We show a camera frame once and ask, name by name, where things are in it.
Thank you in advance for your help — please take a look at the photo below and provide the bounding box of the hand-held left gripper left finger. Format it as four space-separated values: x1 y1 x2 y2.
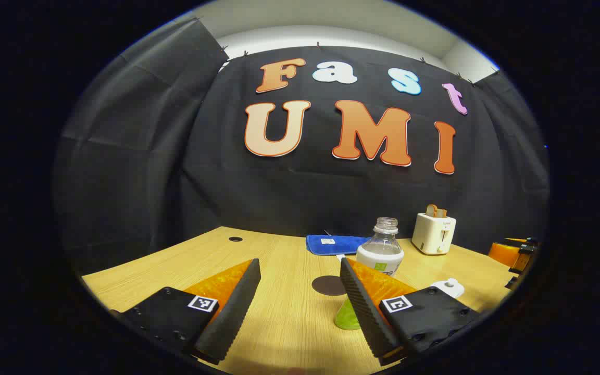
110 258 261 365

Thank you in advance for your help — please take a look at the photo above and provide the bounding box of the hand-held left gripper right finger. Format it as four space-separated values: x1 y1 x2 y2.
339 257 483 367

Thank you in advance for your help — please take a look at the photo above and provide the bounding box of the dark round coaster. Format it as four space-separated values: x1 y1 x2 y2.
311 275 347 296

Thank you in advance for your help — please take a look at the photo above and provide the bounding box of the clear water bottle green drink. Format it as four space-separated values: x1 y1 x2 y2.
334 217 405 331

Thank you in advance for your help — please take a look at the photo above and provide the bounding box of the white teacup lid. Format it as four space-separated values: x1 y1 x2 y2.
432 278 465 298

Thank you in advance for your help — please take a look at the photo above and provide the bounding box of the cream toaster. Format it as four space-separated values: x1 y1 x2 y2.
412 212 457 255

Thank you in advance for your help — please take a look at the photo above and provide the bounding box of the blue towel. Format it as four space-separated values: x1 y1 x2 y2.
306 234 371 257

